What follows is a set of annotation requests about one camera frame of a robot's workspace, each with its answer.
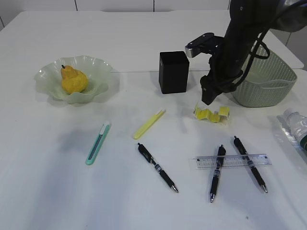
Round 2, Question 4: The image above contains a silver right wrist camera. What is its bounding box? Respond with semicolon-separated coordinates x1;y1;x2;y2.
185;33;214;58

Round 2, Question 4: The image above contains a yellow pear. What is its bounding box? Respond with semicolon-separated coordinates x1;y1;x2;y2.
61;65;88;94

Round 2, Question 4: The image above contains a black square pen holder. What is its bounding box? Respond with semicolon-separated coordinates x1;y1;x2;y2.
158;51;189;94

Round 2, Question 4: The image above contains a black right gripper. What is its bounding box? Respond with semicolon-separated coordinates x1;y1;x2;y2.
201;36;247;105

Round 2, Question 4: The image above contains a teal utility knife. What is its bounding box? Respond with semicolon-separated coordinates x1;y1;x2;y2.
85;122;111;166

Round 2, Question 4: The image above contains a green woven plastic basket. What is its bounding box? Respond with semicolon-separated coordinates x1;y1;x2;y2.
232;51;297;108

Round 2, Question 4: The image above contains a green wavy glass plate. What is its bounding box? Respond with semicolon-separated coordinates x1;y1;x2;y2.
34;55;118;104

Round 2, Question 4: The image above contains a clear water bottle green label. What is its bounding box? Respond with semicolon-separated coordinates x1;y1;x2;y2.
276;108;307;158

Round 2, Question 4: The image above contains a clear plastic ruler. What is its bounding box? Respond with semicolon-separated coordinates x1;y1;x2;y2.
190;154;272;170

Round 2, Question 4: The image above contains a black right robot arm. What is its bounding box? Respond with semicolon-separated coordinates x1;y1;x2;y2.
200;0;307;105

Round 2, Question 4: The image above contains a black pen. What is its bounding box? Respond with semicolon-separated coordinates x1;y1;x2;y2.
234;136;268;193
138;143;179;193
210;145;226;203

